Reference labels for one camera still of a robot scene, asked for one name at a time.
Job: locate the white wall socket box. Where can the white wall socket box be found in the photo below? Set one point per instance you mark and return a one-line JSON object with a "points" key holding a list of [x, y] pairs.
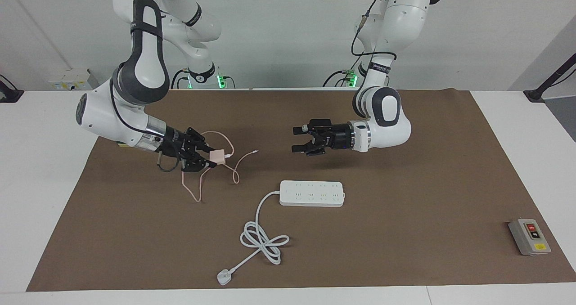
{"points": [[72, 80]]}

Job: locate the white power strip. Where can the white power strip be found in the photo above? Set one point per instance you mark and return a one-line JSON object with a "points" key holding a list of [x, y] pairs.
{"points": [[310, 195]]}

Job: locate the brown table mat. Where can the brown table mat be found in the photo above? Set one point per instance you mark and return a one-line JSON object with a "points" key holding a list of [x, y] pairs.
{"points": [[360, 251]]}

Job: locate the grey on-off switch box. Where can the grey on-off switch box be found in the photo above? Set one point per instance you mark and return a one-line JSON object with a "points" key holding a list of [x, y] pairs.
{"points": [[531, 239]]}

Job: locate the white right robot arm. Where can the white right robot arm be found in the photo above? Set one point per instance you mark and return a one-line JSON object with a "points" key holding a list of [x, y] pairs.
{"points": [[144, 66]]}

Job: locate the black clamp stand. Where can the black clamp stand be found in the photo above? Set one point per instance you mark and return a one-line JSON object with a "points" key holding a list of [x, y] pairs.
{"points": [[9, 96], [535, 96]]}

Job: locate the pink charger adapter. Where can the pink charger adapter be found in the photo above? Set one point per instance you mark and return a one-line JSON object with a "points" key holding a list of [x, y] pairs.
{"points": [[217, 155]]}

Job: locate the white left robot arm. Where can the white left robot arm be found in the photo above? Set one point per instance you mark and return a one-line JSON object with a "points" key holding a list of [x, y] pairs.
{"points": [[387, 111]]}

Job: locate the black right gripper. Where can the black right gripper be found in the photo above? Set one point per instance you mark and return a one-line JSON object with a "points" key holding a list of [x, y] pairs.
{"points": [[177, 145]]}

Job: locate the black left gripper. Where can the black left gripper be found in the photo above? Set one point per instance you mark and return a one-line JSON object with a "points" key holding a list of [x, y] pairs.
{"points": [[333, 136]]}

